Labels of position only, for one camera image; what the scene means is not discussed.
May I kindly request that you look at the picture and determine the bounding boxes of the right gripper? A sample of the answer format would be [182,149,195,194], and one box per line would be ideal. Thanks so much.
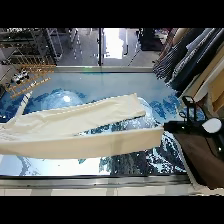
[163,121,184,135]

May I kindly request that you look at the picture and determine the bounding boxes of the brown clothes hanger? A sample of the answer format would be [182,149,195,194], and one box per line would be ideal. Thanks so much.
[19,64,57,76]
[6,76,52,100]

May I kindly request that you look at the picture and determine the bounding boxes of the cream trousers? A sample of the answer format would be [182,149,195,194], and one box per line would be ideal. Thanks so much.
[0,93,165,160]

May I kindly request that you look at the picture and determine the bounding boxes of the grey striped shirt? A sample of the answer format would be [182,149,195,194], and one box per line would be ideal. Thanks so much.
[152,27,205,84]

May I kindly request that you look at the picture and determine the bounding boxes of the silver frame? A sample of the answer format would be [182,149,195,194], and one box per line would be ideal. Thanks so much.
[0,175,201,197]

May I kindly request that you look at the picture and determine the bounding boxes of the beige garment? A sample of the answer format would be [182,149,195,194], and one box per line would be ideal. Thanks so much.
[181,54,224,113]

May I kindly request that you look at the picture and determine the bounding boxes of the metal shelf rack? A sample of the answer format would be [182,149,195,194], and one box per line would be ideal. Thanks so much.
[0,27,65,68]

